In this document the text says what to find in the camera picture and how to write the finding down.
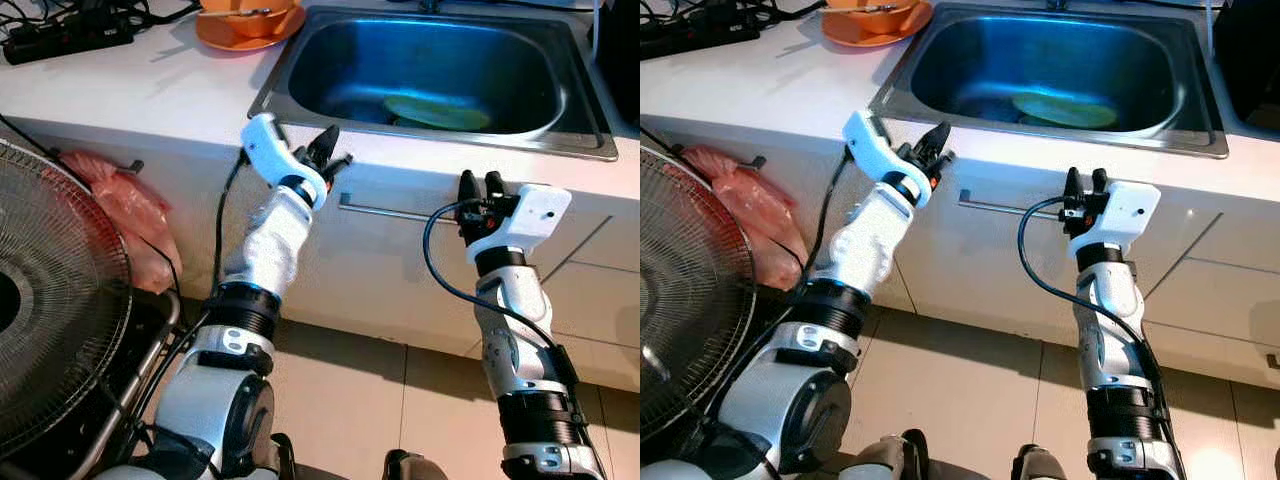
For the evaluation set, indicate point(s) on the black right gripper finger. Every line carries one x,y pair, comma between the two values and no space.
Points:
1096,182
495,188
469,190
1072,185

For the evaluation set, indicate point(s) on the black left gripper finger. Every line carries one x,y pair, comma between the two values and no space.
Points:
940,142
921,150
331,145
315,153

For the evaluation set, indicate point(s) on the light green plate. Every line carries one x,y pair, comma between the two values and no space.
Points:
1065,110
440,113

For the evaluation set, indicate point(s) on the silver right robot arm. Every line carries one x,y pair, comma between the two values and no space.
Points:
510,310
1105,310

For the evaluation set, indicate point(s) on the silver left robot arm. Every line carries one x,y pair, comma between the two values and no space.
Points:
270,250
865,250

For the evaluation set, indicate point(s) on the white kitchen cabinet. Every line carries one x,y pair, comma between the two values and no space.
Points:
980,260
380,270

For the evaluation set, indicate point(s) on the stainless steel sink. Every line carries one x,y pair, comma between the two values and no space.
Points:
960,60
330,60

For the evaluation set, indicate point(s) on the orange plate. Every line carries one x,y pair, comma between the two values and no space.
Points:
250,38
880,35

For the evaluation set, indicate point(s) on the orange bowl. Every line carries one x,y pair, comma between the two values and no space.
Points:
250,8
875,6

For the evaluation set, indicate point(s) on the red plastic bag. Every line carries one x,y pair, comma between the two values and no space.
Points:
760,210
130,220

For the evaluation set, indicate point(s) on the metal grille standing fan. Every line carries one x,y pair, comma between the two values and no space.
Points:
60,300
690,300

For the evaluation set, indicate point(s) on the black power strip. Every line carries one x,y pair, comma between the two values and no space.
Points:
70,42
700,38

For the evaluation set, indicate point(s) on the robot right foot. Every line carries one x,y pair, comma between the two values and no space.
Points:
1040,465
415,468

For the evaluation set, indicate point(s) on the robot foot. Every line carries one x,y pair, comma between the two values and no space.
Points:
282,460
1040,465
890,460
415,468

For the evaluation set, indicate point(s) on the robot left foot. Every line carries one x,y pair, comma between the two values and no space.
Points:
282,460
890,460

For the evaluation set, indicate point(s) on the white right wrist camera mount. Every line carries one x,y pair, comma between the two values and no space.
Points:
530,215
1125,210

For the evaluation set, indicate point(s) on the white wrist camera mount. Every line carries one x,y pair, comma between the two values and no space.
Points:
1125,210
270,150
875,150
530,215

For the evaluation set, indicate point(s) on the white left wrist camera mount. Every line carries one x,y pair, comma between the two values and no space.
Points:
875,150
270,150

